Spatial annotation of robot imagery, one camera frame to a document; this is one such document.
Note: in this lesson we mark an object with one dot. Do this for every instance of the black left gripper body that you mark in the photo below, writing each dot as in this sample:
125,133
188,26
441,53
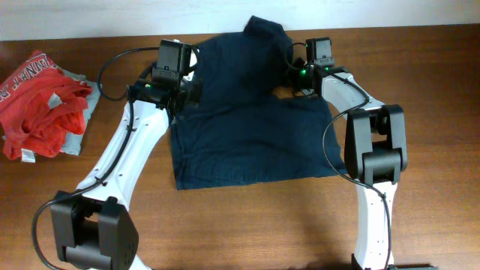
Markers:
193,88

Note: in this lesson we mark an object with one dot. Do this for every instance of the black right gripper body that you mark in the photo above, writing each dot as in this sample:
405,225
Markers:
299,77

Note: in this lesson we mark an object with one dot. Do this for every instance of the dark navy blue shorts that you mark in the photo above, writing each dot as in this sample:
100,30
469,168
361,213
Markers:
241,133

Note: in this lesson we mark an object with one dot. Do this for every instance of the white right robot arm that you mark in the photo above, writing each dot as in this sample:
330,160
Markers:
375,155

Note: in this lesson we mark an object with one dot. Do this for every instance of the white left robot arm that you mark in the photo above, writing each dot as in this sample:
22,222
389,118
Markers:
92,226

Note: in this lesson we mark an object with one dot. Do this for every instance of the red printed t-shirt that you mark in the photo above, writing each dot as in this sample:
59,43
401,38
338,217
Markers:
40,105

